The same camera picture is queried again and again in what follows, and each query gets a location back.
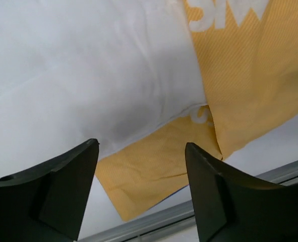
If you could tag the white pillow yellow edge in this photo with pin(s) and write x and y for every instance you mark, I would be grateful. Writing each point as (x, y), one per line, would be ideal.
(73, 70)

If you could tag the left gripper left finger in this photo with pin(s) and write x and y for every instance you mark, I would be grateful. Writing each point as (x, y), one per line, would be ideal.
(47, 202)

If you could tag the Mickey Mouse pillowcase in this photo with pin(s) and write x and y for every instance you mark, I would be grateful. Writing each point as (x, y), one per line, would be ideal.
(247, 52)

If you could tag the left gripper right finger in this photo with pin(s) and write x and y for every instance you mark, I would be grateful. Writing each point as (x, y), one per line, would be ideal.
(231, 205)

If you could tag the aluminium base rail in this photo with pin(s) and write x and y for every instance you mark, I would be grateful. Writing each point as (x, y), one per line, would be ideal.
(101, 221)

